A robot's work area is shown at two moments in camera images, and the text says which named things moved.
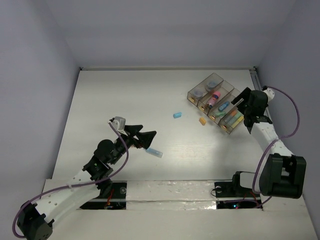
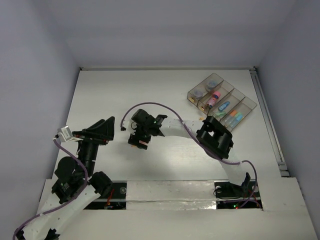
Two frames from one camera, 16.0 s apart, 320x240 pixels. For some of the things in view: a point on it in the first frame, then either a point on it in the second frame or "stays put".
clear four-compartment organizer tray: (213, 97) stays put
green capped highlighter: (219, 114) stays put
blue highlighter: (154, 152) -> (236, 121)
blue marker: (224, 106) stays put
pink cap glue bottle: (215, 96) stays put
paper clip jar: (198, 92) stays put
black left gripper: (132, 137) -> (92, 136)
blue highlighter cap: (177, 115) -> (239, 117)
